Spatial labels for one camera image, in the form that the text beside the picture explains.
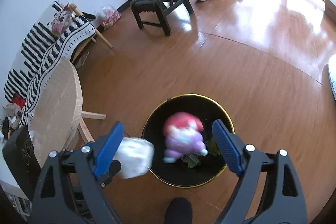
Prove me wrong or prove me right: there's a white tissue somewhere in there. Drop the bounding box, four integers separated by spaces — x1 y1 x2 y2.
113 137 154 179

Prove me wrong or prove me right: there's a red purple plush toy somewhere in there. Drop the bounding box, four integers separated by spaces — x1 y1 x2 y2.
163 112 208 163

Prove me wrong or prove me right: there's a black gold-rimmed trash bin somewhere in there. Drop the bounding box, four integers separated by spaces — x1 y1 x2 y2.
141 94 235 188

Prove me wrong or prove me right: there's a clear bag of trash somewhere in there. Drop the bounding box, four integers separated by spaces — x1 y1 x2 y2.
97 6 121 30

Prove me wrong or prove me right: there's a wooden oval table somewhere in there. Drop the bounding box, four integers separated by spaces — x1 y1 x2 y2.
30 60 106 166

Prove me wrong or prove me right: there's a black shoe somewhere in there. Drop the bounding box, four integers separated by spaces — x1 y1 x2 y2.
164 197 193 224

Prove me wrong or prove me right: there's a black box with gold print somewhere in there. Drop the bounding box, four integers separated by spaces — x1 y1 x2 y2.
2 126 41 201

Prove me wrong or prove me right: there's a brown plush toy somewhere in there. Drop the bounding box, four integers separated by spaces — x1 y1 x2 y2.
4 103 22 131

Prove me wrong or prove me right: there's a red black cushion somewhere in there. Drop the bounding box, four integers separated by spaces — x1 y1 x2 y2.
11 93 26 109

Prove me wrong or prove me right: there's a black white striped sofa blanket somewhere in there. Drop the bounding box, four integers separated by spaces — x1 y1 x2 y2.
4 1 95 127

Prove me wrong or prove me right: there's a pink cartoon cushion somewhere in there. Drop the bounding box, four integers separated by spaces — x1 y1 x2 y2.
51 3 72 36

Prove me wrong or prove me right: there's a wooden sofa frame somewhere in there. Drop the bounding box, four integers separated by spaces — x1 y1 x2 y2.
68 3 114 50

